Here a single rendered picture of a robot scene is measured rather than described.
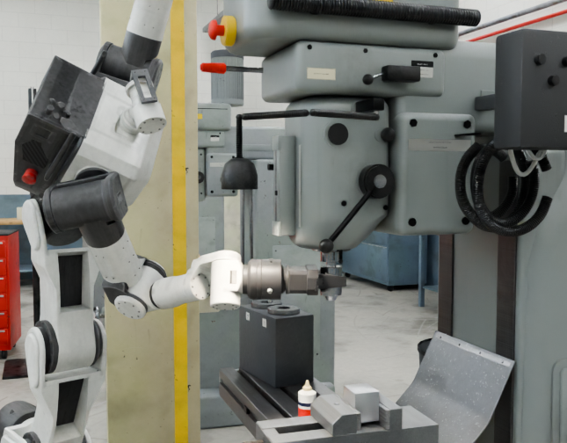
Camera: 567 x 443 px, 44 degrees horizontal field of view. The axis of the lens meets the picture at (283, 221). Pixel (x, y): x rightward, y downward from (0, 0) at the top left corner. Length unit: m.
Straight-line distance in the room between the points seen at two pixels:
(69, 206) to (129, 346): 1.79
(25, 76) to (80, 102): 8.85
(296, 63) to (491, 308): 0.72
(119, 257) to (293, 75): 0.56
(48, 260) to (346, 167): 0.84
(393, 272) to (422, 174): 7.38
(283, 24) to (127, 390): 2.23
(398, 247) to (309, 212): 7.44
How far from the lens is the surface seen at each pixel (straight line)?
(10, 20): 10.61
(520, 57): 1.32
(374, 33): 1.44
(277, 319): 1.84
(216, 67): 1.54
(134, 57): 1.78
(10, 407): 2.37
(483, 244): 1.68
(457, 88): 1.54
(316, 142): 1.41
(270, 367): 1.90
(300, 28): 1.38
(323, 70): 1.39
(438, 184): 1.50
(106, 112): 1.64
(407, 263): 8.92
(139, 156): 1.60
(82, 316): 1.92
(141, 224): 3.14
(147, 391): 3.29
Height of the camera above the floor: 1.47
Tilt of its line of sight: 4 degrees down
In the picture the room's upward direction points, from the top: straight up
